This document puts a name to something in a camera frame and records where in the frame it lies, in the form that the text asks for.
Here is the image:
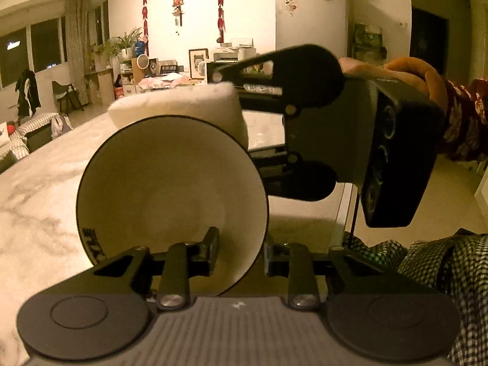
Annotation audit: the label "grey sofa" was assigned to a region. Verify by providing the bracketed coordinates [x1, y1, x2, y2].
[0, 112, 73, 172]

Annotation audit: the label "checked clothing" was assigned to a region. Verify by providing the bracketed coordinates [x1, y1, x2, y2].
[341, 229, 488, 366]

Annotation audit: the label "large window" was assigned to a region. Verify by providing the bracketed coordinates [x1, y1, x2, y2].
[0, 19, 67, 88]

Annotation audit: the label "framed portrait picture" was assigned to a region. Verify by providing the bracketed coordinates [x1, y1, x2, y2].
[188, 48, 210, 81]

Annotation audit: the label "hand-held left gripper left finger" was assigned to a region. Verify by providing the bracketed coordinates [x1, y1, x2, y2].
[57, 227, 221, 310]

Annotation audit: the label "black cable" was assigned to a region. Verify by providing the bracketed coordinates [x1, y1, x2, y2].
[351, 192, 360, 237]

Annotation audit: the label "pink cloth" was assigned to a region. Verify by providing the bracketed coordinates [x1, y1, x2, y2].
[138, 75, 191, 90]

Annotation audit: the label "black and white jacket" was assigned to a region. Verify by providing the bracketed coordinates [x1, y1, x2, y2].
[15, 69, 42, 117]

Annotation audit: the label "white sponge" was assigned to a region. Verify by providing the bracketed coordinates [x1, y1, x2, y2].
[108, 83, 249, 151]

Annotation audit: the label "grey white bag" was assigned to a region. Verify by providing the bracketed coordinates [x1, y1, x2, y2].
[51, 113, 74, 138]

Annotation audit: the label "white refrigerator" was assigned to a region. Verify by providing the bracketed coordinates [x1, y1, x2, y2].
[276, 0, 351, 58]

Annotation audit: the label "dark wooden chair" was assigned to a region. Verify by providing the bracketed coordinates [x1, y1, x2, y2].
[51, 81, 84, 113]

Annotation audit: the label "wooden shelf unit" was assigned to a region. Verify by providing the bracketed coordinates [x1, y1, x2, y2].
[86, 46, 115, 105]

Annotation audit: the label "patterned curtain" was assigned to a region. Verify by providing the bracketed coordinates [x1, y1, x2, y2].
[64, 0, 92, 103]

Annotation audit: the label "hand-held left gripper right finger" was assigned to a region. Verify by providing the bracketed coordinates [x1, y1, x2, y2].
[264, 235, 424, 310]

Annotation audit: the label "person's right hand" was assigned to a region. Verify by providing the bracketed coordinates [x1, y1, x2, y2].
[337, 56, 386, 81]

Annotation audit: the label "white printer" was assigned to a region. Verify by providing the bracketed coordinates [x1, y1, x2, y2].
[213, 38, 257, 62]

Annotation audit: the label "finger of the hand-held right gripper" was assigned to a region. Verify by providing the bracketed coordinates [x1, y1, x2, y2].
[249, 149, 287, 195]
[211, 51, 289, 114]

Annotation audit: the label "white low cabinet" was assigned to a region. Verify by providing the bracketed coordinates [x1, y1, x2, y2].
[114, 72, 208, 96]

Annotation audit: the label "yellow bowl white inside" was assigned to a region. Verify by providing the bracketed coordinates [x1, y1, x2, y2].
[76, 115, 271, 297]

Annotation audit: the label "potted green plant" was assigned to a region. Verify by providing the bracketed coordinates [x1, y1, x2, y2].
[89, 27, 143, 59]

